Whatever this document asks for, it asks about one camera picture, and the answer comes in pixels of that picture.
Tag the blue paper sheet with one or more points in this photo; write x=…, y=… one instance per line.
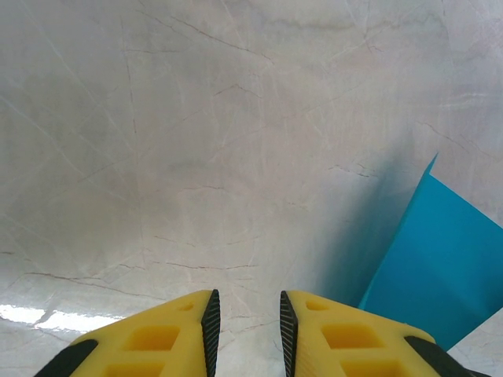
x=440, y=255

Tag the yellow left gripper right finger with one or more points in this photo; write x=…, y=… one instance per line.
x=353, y=345

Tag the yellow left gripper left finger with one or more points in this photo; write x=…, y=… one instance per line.
x=157, y=345

